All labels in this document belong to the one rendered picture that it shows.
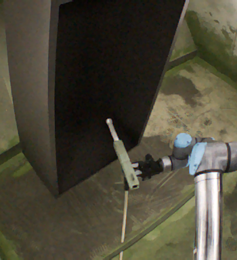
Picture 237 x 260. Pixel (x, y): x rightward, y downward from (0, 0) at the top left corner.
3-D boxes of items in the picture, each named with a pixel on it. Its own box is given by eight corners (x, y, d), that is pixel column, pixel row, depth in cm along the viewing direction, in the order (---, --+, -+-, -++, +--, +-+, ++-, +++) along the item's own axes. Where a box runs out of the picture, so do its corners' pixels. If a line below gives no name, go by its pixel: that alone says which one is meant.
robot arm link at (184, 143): (194, 131, 168) (190, 148, 176) (174, 131, 168) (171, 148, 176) (196, 143, 161) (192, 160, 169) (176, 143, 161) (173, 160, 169)
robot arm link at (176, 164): (185, 146, 177) (183, 158, 184) (166, 151, 174) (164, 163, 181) (192, 157, 170) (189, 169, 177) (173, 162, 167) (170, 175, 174)
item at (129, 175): (137, 204, 171) (139, 181, 155) (128, 206, 170) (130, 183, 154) (112, 142, 204) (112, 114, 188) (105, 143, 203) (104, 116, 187)
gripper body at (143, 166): (141, 181, 172) (161, 176, 174) (142, 172, 165) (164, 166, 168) (136, 170, 177) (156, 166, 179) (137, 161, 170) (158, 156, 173)
